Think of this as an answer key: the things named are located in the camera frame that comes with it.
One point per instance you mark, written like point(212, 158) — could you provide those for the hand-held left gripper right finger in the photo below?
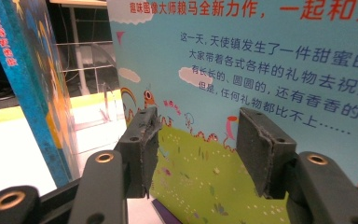
point(261, 155)

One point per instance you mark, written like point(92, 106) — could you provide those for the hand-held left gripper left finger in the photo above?
point(141, 155)

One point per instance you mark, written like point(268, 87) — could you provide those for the purple book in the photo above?
point(166, 214)

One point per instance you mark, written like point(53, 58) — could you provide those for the clear acrylic book rack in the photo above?
point(93, 81)

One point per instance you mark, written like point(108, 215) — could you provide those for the light blue green picture book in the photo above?
point(230, 62)

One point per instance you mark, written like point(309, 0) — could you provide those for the dark blue picture book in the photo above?
point(34, 93)

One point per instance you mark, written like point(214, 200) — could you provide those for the white metal stand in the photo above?
point(77, 46)

